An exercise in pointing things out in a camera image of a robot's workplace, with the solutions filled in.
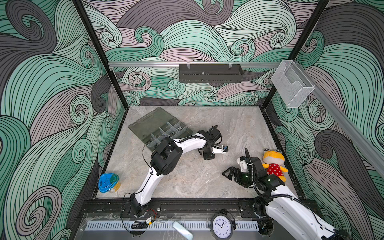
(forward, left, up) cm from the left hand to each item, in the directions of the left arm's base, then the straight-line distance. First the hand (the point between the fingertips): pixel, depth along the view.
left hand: (211, 153), depth 93 cm
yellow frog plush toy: (-7, -34, +5) cm, 35 cm away
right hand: (-16, -7, +3) cm, 18 cm away
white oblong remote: (-40, +17, +3) cm, 43 cm away
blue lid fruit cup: (-21, +54, +9) cm, 59 cm away
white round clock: (-38, -1, +2) cm, 38 cm away
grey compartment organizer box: (+25, +37, -2) cm, 44 cm away
